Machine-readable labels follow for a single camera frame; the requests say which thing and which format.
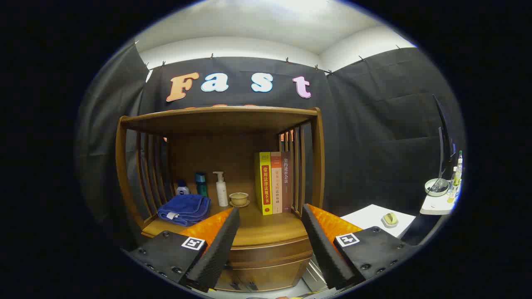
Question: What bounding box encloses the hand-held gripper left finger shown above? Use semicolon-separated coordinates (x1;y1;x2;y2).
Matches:
125;206;241;293

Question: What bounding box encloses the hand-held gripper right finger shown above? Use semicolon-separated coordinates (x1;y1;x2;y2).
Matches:
300;203;416;290

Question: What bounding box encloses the wooden drawer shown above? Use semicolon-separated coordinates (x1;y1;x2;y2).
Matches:
228;239;313;268

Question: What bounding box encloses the white drawer unit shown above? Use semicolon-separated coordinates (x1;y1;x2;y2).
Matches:
301;203;416;293

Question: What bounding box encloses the wooden countertop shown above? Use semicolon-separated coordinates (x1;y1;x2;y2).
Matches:
141;201;310;248

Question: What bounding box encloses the wooden cabinet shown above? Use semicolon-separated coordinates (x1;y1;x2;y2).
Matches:
116;106;325;293

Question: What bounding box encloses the blue folded towel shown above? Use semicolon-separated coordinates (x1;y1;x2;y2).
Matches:
157;194;211;227

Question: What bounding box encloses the beige lidded teacup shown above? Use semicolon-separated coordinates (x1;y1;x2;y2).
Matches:
229;192;250;208

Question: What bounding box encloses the white pump bottle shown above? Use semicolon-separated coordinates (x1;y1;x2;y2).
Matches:
213;171;229;207

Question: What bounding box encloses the teal bottle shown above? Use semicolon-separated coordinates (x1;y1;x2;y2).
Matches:
195;172;208;198

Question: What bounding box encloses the brown book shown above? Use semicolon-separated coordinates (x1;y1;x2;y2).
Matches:
281;151;293;213

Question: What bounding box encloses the beige orange book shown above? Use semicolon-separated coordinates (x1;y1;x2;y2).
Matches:
271;152;283;214

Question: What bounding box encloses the yellow book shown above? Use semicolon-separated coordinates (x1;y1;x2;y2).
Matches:
254;152;273;216

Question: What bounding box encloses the white side desk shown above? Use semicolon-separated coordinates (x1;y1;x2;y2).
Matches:
420;193;458;216

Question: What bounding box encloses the white bowl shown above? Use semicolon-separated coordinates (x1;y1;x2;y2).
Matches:
425;178;450;197

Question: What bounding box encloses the clear green bottle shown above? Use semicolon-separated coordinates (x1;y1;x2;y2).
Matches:
447;150;463;204

